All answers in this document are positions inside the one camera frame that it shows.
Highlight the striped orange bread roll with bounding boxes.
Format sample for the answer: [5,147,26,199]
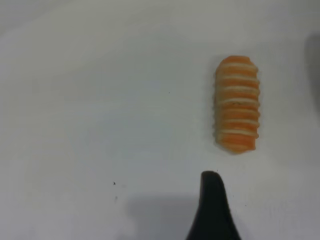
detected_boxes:
[211,55,262,155]

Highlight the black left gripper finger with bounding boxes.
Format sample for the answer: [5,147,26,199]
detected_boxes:
[185,170,243,240]

